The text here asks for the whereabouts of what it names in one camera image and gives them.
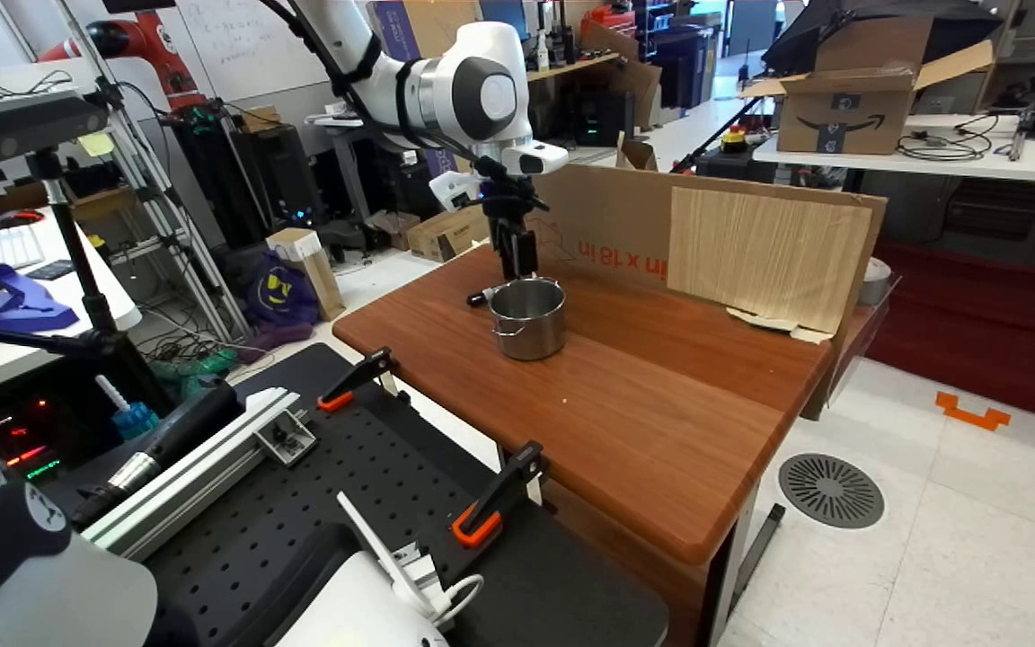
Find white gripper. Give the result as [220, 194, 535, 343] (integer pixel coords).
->
[423, 142, 571, 286]

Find silver metal pot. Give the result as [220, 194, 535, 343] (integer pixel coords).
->
[484, 272, 571, 367]

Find flat cardboard box on floor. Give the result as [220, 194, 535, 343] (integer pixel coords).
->
[403, 200, 492, 262]

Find brown cardboard board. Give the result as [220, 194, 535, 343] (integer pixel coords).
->
[473, 159, 890, 338]

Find brown wooden table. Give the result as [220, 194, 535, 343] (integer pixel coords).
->
[330, 246, 898, 647]

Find small tan cardboard box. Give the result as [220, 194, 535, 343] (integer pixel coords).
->
[262, 227, 347, 323]

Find black equipment box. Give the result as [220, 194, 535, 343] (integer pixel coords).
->
[695, 142, 783, 187]

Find purple bag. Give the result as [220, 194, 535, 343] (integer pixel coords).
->
[223, 246, 322, 335]

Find white torn paper strip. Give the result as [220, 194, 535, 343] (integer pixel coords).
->
[726, 301, 838, 350]

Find black perforated breadboard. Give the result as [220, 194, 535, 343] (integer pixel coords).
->
[136, 338, 671, 647]

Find silver metal ladder stand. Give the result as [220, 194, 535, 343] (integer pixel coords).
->
[52, 0, 250, 345]

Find open Amazon cardboard box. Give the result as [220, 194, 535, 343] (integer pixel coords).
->
[739, 16, 998, 159]

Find white side desk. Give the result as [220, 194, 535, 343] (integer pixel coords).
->
[0, 210, 146, 410]

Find round metal floor drain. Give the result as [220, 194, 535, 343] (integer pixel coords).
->
[776, 450, 889, 531]

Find red machine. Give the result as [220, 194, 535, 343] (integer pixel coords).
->
[43, 8, 207, 120]

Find purple cloth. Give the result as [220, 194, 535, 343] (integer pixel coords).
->
[0, 246, 81, 354]

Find black control box red lights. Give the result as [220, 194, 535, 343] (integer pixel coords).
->
[0, 356, 181, 531]

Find black clamp orange handle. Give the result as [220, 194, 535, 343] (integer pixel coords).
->
[445, 442, 550, 555]
[312, 345, 403, 417]

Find black cylindrical handle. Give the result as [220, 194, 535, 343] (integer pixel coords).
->
[102, 381, 249, 495]

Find aluminium rail with bracket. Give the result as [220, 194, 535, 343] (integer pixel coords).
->
[79, 386, 318, 566]

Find teal handled screwdriver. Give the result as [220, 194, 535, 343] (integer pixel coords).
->
[92, 371, 165, 446]

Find black camera tripod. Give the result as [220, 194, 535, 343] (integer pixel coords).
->
[0, 148, 167, 401]

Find cable coil on table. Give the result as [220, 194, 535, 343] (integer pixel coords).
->
[898, 113, 1032, 166]

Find black stereo camera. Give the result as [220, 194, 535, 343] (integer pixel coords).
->
[0, 91, 114, 163]

